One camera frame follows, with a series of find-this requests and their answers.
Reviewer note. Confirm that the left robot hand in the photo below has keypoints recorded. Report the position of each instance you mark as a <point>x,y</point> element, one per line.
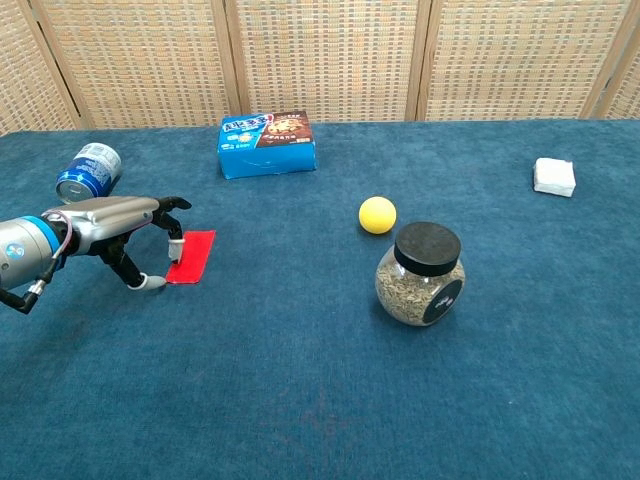
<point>120,230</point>

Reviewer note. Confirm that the red rectangular card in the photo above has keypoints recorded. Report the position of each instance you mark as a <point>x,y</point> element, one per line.
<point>192,256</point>

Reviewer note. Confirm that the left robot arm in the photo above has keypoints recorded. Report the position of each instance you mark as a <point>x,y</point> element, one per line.
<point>27,250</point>

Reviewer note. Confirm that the blue and white drink can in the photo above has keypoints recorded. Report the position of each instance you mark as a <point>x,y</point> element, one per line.
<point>90,172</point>

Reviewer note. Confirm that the blue cookie box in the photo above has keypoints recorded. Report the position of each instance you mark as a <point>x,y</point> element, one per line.
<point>267,145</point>

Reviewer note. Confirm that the blue table cloth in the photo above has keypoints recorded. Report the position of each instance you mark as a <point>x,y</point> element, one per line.
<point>320,310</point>

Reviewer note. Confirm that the yellow ball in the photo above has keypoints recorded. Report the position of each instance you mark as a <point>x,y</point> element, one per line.
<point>377,215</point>

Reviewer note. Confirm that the woven bamboo folding screen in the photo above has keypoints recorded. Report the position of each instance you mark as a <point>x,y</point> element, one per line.
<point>320,57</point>

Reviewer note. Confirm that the glass jar with black lid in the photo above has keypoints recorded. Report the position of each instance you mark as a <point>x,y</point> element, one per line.
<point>420,275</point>

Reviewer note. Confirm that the white tissue pack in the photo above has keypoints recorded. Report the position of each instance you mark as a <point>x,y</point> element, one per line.
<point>554,177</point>

